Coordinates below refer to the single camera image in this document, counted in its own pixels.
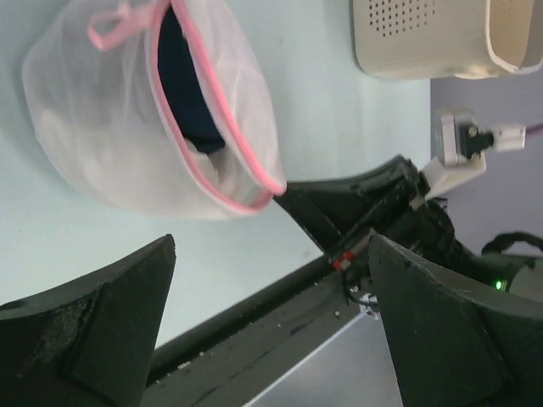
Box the dark navy bra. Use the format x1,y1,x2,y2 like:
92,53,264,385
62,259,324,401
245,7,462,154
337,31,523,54
158,8,226,154

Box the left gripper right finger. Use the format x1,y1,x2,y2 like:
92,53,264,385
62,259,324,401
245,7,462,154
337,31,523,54
368,236,542,406

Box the cream plastic laundry basket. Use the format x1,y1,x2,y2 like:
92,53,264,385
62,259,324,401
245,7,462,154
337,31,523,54
352,0,542,81

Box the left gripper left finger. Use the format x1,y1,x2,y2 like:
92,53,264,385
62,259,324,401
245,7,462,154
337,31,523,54
1,235,176,406

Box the white mesh laundry bag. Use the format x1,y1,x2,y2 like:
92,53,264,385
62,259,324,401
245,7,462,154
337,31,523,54
22,1,287,219

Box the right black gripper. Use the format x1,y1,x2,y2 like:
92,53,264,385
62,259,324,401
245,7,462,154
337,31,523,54
274,156,473,293

